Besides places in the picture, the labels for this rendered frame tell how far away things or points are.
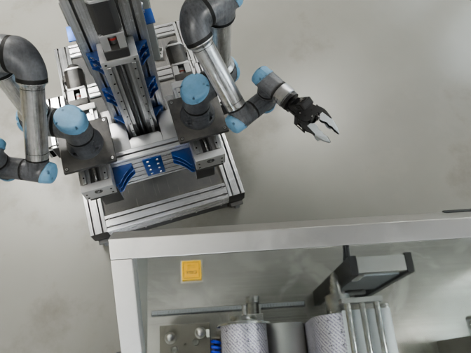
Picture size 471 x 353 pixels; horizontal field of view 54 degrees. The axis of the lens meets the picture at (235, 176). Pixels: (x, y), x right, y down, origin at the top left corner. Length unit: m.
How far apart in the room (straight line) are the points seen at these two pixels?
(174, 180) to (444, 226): 2.04
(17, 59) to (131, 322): 1.06
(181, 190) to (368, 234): 1.98
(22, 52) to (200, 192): 1.30
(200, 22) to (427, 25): 2.43
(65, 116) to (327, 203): 1.60
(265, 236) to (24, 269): 2.34
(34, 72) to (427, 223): 1.24
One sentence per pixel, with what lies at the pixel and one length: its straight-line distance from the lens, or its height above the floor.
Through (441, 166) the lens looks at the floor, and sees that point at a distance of 3.14.
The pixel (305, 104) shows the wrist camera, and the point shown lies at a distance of 1.52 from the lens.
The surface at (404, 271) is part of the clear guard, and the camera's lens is 0.72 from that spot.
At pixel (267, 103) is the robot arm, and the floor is 1.14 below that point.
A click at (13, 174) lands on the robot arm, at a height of 1.14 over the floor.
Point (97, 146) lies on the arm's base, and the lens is 2.04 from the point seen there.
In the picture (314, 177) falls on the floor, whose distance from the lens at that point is 2.87.
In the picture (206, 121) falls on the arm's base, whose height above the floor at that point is 0.86.
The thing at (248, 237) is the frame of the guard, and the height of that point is 1.98.
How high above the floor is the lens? 2.59
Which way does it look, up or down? 67 degrees down
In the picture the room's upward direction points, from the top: 2 degrees clockwise
